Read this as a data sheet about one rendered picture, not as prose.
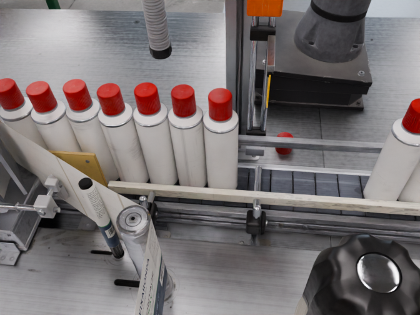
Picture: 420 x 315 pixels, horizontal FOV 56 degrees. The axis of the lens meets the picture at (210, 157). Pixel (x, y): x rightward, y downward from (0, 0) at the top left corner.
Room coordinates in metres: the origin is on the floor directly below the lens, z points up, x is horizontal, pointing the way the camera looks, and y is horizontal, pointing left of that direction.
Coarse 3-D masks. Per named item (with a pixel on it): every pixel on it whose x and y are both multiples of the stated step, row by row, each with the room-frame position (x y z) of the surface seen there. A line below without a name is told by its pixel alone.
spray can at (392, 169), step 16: (416, 112) 0.35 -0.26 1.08; (400, 128) 0.36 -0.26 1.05; (416, 128) 0.34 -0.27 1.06; (384, 144) 0.37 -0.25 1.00; (400, 144) 0.34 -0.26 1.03; (416, 144) 0.33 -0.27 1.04; (384, 160) 0.35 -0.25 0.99; (400, 160) 0.34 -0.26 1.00; (416, 160) 0.34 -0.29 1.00; (384, 176) 0.34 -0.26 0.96; (400, 176) 0.33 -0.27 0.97; (368, 192) 0.35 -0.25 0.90; (384, 192) 0.34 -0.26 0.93; (400, 192) 0.34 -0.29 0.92
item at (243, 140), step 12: (240, 144) 0.43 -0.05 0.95; (252, 144) 0.43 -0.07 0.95; (264, 144) 0.43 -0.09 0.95; (276, 144) 0.42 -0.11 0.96; (288, 144) 0.42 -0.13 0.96; (300, 144) 0.42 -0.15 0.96; (312, 144) 0.41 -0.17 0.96; (324, 144) 0.41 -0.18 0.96; (336, 144) 0.41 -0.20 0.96; (348, 144) 0.41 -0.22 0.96; (360, 144) 0.41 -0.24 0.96; (372, 144) 0.41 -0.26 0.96
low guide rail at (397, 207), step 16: (128, 192) 0.39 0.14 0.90; (144, 192) 0.38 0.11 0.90; (160, 192) 0.38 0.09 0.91; (176, 192) 0.37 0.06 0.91; (192, 192) 0.37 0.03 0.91; (208, 192) 0.37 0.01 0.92; (224, 192) 0.36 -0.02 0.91; (240, 192) 0.36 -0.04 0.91; (256, 192) 0.36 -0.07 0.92; (272, 192) 0.36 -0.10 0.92; (320, 208) 0.34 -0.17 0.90; (336, 208) 0.33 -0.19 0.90; (352, 208) 0.33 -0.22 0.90; (368, 208) 0.32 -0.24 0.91; (384, 208) 0.32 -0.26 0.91; (400, 208) 0.32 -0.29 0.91; (416, 208) 0.31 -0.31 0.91
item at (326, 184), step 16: (240, 176) 0.42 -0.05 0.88; (272, 176) 0.42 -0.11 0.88; (288, 176) 0.41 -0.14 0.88; (304, 176) 0.41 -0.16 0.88; (320, 176) 0.41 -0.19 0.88; (336, 176) 0.41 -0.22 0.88; (352, 176) 0.41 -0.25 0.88; (368, 176) 0.40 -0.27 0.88; (288, 192) 0.38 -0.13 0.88; (304, 192) 0.38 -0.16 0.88; (320, 192) 0.38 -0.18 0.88; (336, 192) 0.37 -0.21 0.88; (352, 192) 0.37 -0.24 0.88; (272, 208) 0.35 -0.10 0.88; (288, 208) 0.35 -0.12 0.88; (304, 208) 0.35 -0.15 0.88
